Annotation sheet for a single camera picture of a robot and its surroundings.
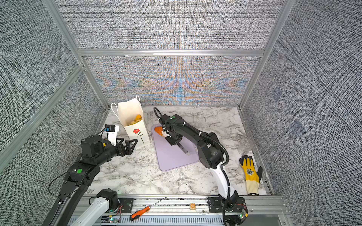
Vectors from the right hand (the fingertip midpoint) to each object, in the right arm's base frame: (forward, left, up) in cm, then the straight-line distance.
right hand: (176, 141), depth 93 cm
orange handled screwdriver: (-40, +18, -4) cm, 44 cm away
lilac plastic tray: (-7, +4, -8) cm, 11 cm away
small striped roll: (+15, +26, +6) cm, 31 cm away
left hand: (-11, +22, +20) cm, 31 cm away
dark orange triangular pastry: (+9, +12, +1) cm, 15 cm away
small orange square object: (-36, -9, -6) cm, 38 cm away
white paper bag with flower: (+15, +30, +11) cm, 36 cm away
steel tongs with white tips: (+1, +6, +5) cm, 8 cm away
